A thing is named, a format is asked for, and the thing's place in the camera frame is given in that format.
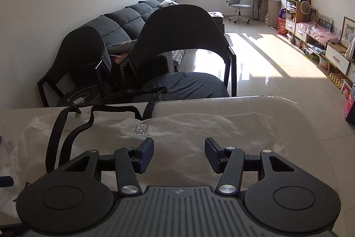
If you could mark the framed bear picture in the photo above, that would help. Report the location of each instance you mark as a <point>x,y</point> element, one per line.
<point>349,33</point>

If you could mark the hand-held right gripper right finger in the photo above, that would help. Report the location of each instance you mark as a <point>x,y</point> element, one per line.
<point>213,155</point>

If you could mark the pink cloth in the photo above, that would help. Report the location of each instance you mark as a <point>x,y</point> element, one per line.
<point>316,31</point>

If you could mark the grey sofa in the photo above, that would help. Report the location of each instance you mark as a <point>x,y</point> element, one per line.
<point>122,20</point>

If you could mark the white shopping bag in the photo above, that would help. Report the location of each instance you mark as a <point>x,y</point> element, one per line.
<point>180,128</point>

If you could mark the white drawer cabinet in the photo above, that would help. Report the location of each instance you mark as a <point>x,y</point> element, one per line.
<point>337,58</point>

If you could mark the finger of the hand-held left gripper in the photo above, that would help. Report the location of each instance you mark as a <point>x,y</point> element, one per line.
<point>6,181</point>

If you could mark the white printed pillow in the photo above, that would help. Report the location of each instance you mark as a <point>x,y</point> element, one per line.
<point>167,3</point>

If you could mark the orange printed mat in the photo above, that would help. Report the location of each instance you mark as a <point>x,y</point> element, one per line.
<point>121,59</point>

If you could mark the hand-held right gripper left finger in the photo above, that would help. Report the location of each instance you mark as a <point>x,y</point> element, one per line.
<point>145,153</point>

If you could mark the red printed bin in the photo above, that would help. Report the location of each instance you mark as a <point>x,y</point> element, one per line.
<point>282,27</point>

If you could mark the wooden desk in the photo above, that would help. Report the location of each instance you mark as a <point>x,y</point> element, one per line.
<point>270,10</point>

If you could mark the wooden shelf cabinet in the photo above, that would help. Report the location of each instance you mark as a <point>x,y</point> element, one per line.
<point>294,12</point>

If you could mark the black dining chair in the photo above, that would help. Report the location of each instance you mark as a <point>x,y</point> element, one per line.
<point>80,53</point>
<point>180,31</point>

